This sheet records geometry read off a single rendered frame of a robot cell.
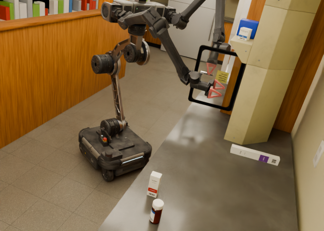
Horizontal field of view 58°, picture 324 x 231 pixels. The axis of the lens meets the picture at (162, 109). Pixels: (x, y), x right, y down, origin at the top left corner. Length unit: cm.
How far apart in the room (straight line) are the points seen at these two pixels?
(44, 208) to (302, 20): 215
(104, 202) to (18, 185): 72
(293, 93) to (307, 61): 22
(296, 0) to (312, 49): 47
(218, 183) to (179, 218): 31
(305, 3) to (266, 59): 31
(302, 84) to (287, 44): 46
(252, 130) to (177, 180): 62
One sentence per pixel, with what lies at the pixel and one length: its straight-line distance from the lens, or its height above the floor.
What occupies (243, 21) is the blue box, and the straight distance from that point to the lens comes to 179.
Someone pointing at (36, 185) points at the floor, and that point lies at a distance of 274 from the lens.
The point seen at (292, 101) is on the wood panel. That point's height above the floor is 116.
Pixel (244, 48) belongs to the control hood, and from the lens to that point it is 162.
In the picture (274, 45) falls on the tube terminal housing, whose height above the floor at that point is 154.
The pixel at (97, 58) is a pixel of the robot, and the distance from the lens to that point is 277.
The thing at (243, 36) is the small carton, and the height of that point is 153.
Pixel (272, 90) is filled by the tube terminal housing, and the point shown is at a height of 129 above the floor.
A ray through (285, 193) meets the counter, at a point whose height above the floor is 94.
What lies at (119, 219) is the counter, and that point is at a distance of 118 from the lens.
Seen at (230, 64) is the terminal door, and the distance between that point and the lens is 196.
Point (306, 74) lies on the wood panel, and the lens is 203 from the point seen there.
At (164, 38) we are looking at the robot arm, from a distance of 172.
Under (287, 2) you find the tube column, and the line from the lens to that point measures 159.
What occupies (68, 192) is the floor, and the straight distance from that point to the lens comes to 266.
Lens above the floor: 180
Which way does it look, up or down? 26 degrees down
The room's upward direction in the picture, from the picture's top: 11 degrees clockwise
